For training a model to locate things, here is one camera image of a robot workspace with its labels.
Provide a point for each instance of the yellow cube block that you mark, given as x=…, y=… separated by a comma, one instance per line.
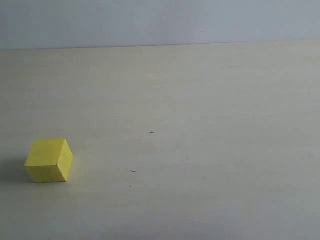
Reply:
x=49, y=160

